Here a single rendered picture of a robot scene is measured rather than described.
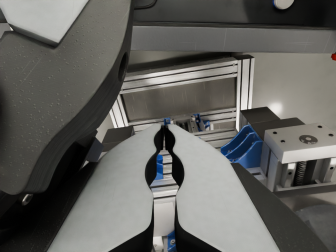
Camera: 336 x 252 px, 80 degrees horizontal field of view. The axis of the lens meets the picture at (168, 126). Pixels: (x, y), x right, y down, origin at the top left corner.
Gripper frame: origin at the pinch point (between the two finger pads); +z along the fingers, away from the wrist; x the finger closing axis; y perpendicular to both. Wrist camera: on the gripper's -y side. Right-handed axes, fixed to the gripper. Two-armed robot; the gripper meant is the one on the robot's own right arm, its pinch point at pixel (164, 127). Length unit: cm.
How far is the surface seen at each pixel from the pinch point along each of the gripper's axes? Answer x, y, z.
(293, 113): 97, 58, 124
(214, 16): 10.8, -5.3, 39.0
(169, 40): 0.8, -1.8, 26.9
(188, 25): 4.0, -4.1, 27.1
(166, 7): 0.4, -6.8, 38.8
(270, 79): 73, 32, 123
